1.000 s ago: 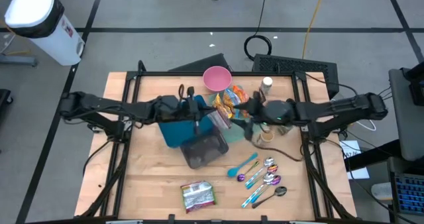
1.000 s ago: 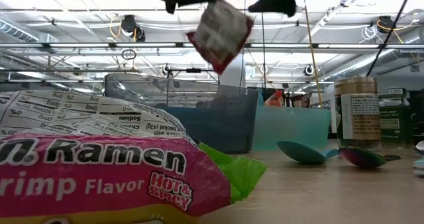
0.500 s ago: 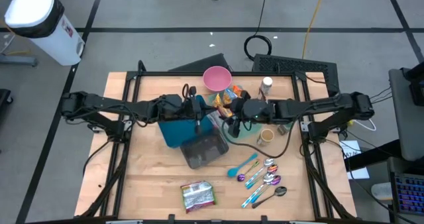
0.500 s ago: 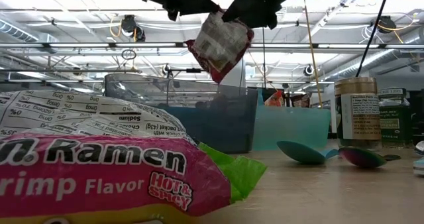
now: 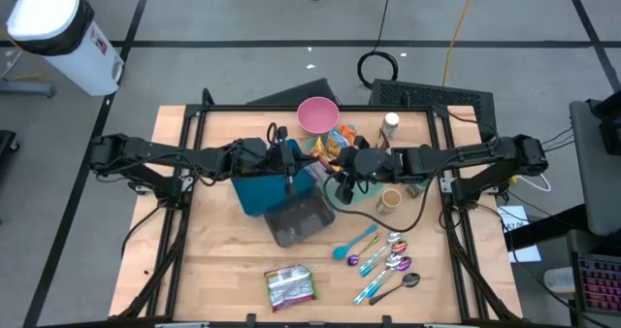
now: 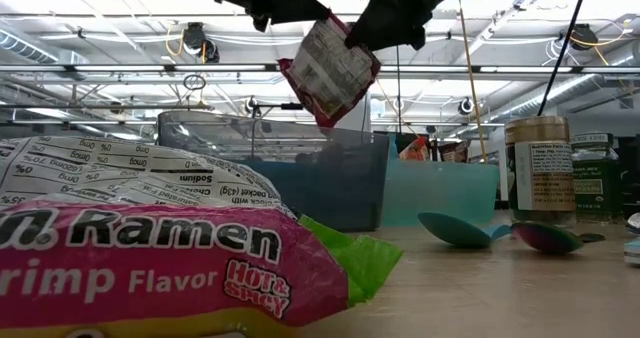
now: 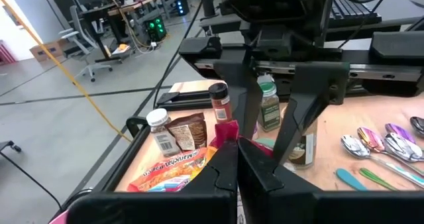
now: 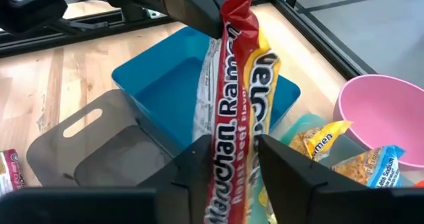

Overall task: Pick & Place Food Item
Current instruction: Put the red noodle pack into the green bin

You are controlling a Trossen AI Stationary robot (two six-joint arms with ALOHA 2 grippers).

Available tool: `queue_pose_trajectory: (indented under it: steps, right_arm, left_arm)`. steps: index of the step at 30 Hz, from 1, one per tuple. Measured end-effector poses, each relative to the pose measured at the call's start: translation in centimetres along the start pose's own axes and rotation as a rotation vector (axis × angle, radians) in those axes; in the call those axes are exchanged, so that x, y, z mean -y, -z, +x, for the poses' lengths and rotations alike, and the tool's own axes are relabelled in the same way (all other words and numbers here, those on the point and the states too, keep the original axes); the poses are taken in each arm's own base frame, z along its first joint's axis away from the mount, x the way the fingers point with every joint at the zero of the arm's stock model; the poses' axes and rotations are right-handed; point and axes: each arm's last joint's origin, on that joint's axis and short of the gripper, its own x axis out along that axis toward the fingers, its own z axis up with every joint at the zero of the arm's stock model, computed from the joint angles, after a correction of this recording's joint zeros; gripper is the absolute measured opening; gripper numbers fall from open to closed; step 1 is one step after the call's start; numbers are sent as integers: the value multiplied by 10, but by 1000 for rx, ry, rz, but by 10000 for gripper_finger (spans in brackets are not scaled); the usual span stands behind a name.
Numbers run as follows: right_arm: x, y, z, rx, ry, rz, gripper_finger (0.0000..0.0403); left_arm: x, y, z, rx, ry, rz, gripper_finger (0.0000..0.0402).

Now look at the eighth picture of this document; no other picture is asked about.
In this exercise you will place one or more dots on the red roast beef ramen packet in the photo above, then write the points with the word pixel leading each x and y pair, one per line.
pixel 232 118

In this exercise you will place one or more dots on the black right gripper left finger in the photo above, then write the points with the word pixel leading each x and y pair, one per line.
pixel 185 184

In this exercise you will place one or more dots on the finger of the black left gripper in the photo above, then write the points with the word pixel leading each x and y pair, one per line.
pixel 195 8

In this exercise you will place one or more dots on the blue plastic bin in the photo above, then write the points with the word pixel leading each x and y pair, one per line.
pixel 165 91

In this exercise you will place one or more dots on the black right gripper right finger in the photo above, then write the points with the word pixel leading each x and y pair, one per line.
pixel 291 184

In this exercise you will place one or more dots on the grey translucent plastic bin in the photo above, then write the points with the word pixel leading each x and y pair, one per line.
pixel 99 151

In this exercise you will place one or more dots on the pink plastic bowl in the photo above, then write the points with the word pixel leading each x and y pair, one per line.
pixel 381 118

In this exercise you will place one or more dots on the yellow ramen packet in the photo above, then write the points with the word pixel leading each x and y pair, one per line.
pixel 318 139

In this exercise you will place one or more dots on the orange ramen packet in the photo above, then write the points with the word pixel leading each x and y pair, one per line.
pixel 420 184

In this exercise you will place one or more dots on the pink and green ramen packet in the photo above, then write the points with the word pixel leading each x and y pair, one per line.
pixel 11 171

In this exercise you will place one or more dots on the blue less-sodium ramen packet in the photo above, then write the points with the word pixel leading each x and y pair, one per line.
pixel 367 167

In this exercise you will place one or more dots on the teal translucent plastic bin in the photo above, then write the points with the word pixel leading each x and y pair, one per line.
pixel 299 126

